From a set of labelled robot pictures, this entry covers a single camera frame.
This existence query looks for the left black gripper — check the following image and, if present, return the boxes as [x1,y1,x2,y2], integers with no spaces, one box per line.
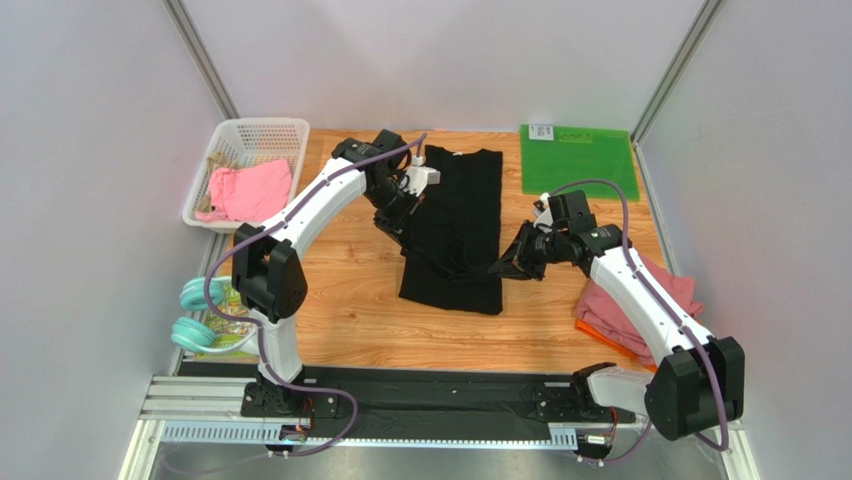
[364,179,425,251]

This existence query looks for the black floral t shirt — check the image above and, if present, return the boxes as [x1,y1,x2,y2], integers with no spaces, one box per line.
[398,145,503,315]

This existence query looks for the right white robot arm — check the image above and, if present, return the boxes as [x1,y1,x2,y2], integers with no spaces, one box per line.
[488,182,745,451]

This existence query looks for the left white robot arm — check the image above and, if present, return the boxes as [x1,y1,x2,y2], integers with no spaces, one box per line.
[229,130,440,388]

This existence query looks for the folded pink t shirt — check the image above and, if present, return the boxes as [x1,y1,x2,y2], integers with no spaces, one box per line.
[575,255,704,372]

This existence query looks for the green cutting mat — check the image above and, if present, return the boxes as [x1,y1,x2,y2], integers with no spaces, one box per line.
[519,124,640,201]

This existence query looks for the light pink shirt in basket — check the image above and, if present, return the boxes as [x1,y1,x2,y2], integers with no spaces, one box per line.
[194,159,292,223]

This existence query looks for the white plastic basket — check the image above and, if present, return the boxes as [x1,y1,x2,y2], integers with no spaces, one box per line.
[182,117,310,233]

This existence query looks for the white label sticker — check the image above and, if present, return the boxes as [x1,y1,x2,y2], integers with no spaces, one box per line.
[528,124,555,141]

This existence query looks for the folded orange t shirt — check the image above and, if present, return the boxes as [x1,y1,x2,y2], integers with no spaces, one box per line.
[575,319,640,363]

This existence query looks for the beige cloth in basket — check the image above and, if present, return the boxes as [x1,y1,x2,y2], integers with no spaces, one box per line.
[195,151,239,219]

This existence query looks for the green snack bowl package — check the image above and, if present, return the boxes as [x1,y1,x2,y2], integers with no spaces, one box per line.
[192,286,257,361]

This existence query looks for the teal headphones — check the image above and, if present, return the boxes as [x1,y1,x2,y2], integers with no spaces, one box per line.
[170,276,258,357]

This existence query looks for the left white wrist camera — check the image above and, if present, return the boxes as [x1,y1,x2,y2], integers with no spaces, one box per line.
[400,156,441,197]

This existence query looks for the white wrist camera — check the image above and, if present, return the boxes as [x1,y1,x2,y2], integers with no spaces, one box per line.
[533,192,553,233]
[400,156,441,197]

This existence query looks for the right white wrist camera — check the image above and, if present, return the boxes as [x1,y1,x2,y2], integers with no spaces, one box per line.
[533,192,553,233]

